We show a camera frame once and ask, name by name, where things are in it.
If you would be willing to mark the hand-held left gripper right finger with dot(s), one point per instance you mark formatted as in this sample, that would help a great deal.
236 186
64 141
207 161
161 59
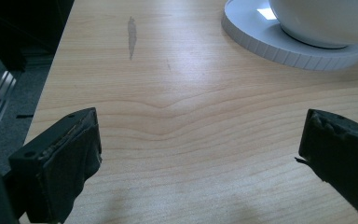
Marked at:
345 155

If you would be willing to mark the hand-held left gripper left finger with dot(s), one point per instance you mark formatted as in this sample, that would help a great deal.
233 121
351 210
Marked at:
59 161

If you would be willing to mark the white stand with post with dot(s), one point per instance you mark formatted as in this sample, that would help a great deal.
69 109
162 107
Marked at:
254 31

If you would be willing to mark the black tape piece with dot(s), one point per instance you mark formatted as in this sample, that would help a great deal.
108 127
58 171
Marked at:
24 116

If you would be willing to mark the white bowl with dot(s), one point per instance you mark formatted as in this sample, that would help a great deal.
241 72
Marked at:
323 18

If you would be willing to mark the black curtain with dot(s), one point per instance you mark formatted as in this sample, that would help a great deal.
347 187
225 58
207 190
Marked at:
21 25

